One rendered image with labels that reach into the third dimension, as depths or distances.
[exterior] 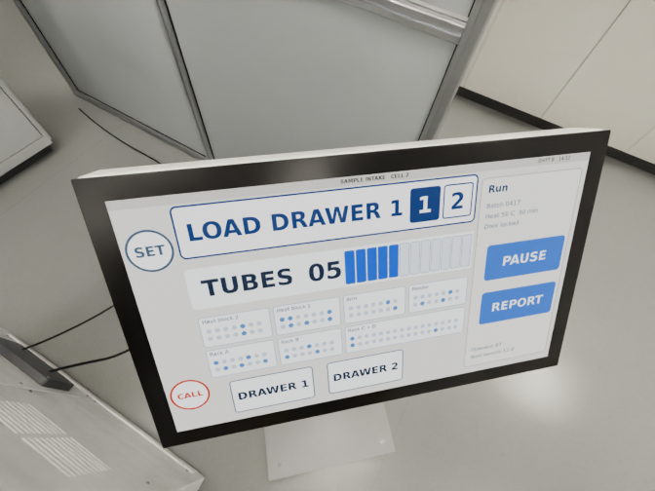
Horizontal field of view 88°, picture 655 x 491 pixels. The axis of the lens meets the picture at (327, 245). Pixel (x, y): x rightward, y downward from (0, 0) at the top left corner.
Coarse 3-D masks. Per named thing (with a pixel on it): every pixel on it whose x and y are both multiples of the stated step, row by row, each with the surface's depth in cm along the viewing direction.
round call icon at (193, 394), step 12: (168, 384) 36; (180, 384) 36; (192, 384) 37; (204, 384) 37; (168, 396) 36; (180, 396) 37; (192, 396) 37; (204, 396) 37; (180, 408) 37; (192, 408) 38
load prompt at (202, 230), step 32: (320, 192) 32; (352, 192) 32; (384, 192) 33; (416, 192) 34; (448, 192) 34; (192, 224) 31; (224, 224) 31; (256, 224) 32; (288, 224) 32; (320, 224) 33; (352, 224) 34; (384, 224) 34; (416, 224) 35; (448, 224) 36; (192, 256) 32
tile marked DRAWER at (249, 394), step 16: (304, 368) 39; (240, 384) 38; (256, 384) 38; (272, 384) 39; (288, 384) 39; (304, 384) 39; (240, 400) 39; (256, 400) 39; (272, 400) 39; (288, 400) 40
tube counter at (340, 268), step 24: (408, 240) 35; (432, 240) 36; (456, 240) 37; (312, 264) 34; (336, 264) 35; (360, 264) 35; (384, 264) 36; (408, 264) 36; (432, 264) 37; (456, 264) 38; (312, 288) 35
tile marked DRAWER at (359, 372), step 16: (384, 352) 40; (400, 352) 40; (336, 368) 40; (352, 368) 40; (368, 368) 40; (384, 368) 41; (400, 368) 41; (336, 384) 40; (352, 384) 41; (368, 384) 41
